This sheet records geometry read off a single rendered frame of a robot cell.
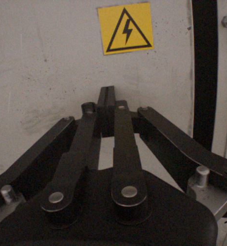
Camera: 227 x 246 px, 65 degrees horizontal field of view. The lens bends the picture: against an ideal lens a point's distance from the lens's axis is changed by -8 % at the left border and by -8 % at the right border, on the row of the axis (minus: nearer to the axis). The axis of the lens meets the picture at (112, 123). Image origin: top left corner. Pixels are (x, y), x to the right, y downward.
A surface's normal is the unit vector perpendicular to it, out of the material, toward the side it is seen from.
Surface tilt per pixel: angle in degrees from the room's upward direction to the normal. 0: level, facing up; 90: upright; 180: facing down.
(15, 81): 90
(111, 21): 90
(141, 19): 90
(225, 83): 90
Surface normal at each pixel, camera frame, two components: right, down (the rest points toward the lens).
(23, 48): 0.00, 0.41
